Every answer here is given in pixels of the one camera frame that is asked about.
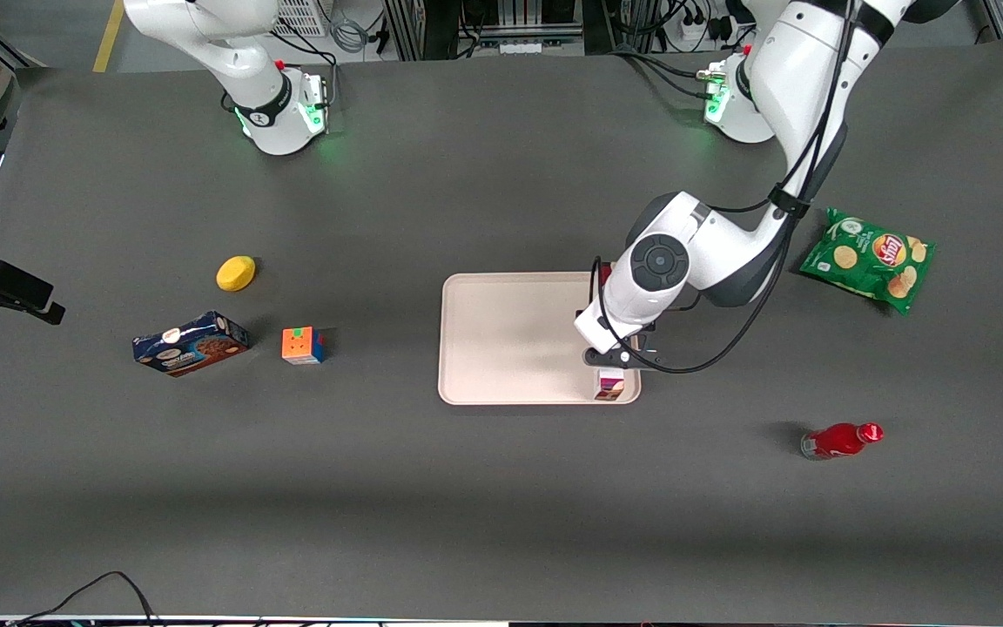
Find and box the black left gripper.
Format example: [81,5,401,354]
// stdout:
[584,341,643,371]

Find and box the red drink bottle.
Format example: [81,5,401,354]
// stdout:
[800,422,885,462]

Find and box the white power strip with plugs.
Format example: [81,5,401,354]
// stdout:
[674,9,716,49]

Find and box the black base cables arm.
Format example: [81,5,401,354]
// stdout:
[271,30,341,114]
[610,48,720,98]

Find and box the blue cookie box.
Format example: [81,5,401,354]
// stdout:
[132,311,250,378]

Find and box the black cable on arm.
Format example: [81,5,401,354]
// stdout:
[590,0,859,375]

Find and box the grey coiled cable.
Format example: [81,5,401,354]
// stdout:
[330,13,372,55]

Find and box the black cable at table edge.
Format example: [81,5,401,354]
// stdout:
[7,570,158,627]

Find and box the black base cables right arm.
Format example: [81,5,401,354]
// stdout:
[271,30,341,114]

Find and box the beige plastic tray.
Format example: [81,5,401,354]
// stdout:
[438,272,643,407]

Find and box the aluminium frame rack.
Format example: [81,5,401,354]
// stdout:
[384,0,585,62]

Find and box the green chips bag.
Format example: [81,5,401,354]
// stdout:
[799,207,938,316]

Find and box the black base cables left arm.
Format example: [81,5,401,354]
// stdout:
[610,48,720,98]

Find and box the colourful puzzle cube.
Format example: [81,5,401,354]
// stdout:
[281,327,326,366]

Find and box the red cookie box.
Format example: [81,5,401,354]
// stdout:
[596,264,627,402]

